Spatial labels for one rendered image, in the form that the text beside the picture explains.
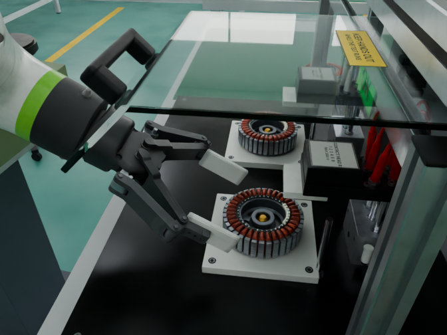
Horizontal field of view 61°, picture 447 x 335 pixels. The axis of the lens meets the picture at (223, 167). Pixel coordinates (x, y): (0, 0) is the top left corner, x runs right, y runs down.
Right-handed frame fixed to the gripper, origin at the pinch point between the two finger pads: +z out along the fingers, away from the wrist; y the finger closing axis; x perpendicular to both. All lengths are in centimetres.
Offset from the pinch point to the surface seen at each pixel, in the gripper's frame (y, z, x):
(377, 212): 2.0, 14.6, 11.4
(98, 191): -94, -23, -109
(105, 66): 9.9, -20.1, 15.1
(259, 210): -1.3, 4.1, 0.3
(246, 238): 4.9, 2.7, 0.1
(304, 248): 2.7, 11.1, 1.2
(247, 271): 7.4, 4.7, -2.6
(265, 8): -157, 6, -11
